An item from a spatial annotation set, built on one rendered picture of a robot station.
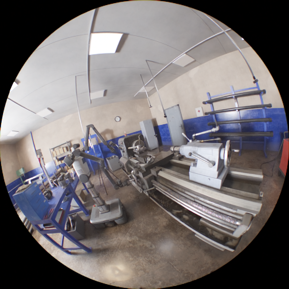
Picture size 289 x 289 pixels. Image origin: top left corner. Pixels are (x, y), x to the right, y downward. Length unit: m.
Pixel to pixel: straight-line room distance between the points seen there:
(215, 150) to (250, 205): 0.52
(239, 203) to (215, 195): 0.22
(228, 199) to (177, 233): 0.96
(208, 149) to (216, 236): 0.85
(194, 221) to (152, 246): 0.68
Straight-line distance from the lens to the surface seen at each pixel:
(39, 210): 1.52
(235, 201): 0.81
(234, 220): 0.84
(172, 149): 1.13
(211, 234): 1.12
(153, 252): 1.50
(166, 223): 1.65
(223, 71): 4.02
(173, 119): 5.05
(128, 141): 2.12
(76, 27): 2.13
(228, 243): 1.13
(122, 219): 1.75
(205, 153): 0.84
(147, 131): 5.55
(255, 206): 0.83
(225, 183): 1.12
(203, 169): 0.86
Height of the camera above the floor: 1.43
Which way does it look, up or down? 10 degrees down
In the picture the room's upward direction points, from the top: 16 degrees counter-clockwise
